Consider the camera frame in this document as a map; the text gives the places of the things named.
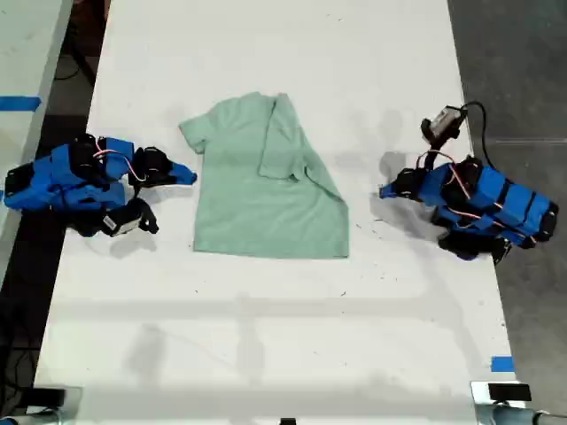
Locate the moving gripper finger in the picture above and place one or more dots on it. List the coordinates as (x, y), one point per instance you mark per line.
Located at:
(390, 189)
(182, 170)

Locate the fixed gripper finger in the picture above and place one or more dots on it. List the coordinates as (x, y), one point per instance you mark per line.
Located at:
(184, 180)
(398, 196)

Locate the pale green T-shirt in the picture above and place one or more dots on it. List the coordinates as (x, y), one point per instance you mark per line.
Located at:
(270, 208)

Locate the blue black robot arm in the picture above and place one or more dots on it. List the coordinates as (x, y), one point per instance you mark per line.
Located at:
(66, 186)
(500, 203)

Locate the long blue tape strip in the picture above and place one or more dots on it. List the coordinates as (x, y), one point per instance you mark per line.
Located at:
(20, 102)

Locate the white side table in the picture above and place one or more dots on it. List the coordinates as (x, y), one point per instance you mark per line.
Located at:
(22, 53)

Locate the square blue tape piece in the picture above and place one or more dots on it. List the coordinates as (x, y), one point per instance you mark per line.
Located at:
(502, 364)

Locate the silver metal table clamp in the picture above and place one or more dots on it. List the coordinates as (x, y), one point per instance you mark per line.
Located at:
(479, 400)
(73, 405)

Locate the small black edge clip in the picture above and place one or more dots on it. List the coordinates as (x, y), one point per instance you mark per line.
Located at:
(288, 421)

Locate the camera black stalk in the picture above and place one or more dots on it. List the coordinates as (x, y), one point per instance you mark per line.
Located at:
(436, 135)
(149, 221)

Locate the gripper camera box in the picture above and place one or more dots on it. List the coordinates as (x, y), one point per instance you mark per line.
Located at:
(447, 118)
(120, 222)

